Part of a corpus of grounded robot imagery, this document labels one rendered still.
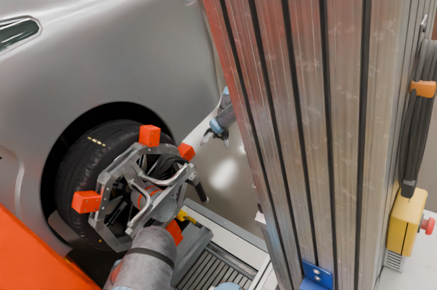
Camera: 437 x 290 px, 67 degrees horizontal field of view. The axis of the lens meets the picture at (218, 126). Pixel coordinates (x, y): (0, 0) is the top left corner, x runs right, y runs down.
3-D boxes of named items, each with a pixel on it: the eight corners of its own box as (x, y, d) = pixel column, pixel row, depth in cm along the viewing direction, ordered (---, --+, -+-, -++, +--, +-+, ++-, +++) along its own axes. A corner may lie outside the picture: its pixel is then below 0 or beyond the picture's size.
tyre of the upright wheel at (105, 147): (107, 248, 198) (173, 159, 221) (131, 268, 184) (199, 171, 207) (21, 198, 150) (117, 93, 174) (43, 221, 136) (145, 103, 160)
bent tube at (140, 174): (164, 155, 168) (156, 140, 161) (191, 168, 157) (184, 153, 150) (138, 179, 159) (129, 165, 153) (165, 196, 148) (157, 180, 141)
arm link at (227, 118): (257, 116, 112) (218, 139, 158) (280, 98, 115) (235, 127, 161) (237, 87, 112) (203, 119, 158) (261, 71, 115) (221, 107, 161)
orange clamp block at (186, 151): (176, 160, 187) (186, 150, 191) (186, 166, 182) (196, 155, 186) (172, 152, 182) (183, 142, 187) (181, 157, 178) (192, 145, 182)
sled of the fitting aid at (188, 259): (178, 214, 251) (174, 207, 244) (214, 236, 229) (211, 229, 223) (129, 270, 226) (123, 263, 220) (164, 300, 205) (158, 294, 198)
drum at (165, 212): (155, 191, 179) (144, 174, 170) (182, 207, 166) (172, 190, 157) (135, 210, 172) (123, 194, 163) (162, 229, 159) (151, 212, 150)
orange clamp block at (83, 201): (93, 190, 149) (73, 191, 142) (102, 196, 145) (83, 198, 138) (89, 204, 150) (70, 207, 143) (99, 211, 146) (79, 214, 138)
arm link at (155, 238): (152, 200, 81) (107, 260, 115) (134, 242, 73) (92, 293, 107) (194, 219, 83) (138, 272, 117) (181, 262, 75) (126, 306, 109)
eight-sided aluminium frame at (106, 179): (190, 187, 201) (158, 120, 167) (198, 192, 197) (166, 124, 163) (123, 262, 175) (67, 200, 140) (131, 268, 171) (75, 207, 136)
